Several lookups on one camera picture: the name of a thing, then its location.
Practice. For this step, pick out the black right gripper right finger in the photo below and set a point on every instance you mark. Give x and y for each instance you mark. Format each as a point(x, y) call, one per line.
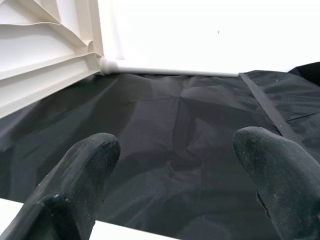
point(285, 190)

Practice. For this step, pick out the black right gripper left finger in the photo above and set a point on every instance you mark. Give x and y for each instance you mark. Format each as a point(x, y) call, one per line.
point(75, 190)

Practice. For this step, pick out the white plastic ribbed table top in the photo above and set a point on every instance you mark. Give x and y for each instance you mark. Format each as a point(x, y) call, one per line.
point(37, 50)

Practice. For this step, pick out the black cloth cover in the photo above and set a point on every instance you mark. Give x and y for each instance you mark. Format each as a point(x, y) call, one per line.
point(175, 112)

